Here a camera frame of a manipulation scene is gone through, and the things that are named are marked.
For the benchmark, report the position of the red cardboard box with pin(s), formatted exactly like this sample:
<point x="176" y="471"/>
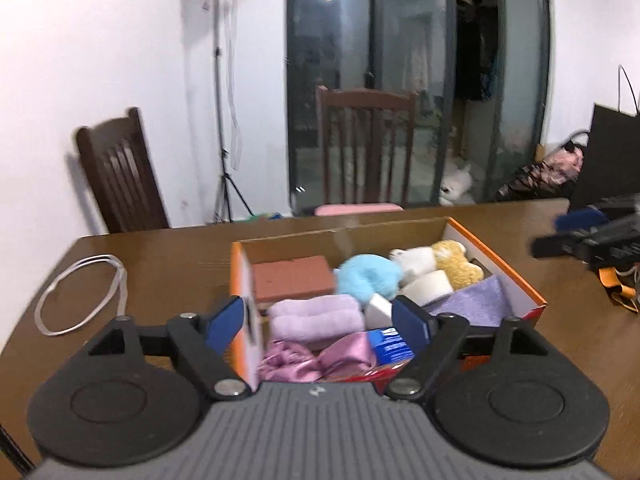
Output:
<point x="310" y="245"/>

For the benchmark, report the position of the purple knitted cloth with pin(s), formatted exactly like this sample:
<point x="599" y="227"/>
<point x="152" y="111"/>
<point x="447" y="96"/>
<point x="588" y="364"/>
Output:
<point x="470" y="302"/>

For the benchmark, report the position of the dark framed sliding glass door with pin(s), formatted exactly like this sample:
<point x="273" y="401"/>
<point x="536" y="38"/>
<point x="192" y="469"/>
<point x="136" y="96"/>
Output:
<point x="410" y="85"/>

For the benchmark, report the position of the black paper bag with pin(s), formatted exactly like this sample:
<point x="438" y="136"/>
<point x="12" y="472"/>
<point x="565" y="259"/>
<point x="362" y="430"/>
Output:
<point x="610" y="155"/>

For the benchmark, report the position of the light blue plush toy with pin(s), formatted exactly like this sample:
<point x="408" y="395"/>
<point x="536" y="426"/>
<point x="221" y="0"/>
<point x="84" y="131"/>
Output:
<point x="367" y="275"/>

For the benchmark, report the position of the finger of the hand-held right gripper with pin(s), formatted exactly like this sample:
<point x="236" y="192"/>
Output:
<point x="560" y="246"/>
<point x="580" y="220"/>

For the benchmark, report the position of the white foam ball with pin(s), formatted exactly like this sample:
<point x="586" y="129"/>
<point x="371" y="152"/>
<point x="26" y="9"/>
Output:
<point x="427" y="287"/>

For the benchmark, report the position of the white foam wedge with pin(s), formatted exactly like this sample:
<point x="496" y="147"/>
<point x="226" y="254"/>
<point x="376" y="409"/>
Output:
<point x="377" y="312"/>

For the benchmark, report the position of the white fluffy toy dog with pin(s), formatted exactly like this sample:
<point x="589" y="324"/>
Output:
<point x="457" y="182"/>

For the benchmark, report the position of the dark wooden chair pink cushion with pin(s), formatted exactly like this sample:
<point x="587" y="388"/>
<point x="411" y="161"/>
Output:
<point x="365" y="150"/>

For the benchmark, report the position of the brown foam block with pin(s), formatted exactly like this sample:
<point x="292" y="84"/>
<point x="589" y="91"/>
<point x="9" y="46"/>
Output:
<point x="292" y="277"/>

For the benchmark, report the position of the orange and white wrappers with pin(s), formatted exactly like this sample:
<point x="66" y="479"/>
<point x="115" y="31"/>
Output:
<point x="617" y="290"/>

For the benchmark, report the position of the pink satin cloth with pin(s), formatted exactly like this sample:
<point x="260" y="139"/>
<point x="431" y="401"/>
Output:
<point x="295" y="362"/>

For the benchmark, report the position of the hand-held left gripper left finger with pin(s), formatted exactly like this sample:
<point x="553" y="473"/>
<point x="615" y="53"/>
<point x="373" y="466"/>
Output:
<point x="225" y="322"/>

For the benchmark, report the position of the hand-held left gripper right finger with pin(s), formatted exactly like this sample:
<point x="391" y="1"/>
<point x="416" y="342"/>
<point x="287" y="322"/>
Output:
<point x="412" y="322"/>

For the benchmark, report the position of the pink and dark cloth bundle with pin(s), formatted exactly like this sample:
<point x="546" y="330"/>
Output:
<point x="545" y="172"/>

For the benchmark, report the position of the white plush bear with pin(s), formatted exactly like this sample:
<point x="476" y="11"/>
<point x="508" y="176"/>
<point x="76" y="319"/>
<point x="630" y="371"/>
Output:
<point x="415" y="262"/>

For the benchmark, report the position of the black studio light on stand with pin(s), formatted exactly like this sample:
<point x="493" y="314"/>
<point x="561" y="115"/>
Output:
<point x="220" y="85"/>

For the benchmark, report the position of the yellow plush toy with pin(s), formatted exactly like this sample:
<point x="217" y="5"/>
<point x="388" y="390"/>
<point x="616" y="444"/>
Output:
<point x="457" y="262"/>

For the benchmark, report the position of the hanging clothes behind door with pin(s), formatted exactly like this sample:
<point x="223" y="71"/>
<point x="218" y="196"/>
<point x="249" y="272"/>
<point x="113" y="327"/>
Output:
<point x="475" y="35"/>

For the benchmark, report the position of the lilac towel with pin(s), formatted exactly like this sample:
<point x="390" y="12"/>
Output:
<point x="315" y="317"/>

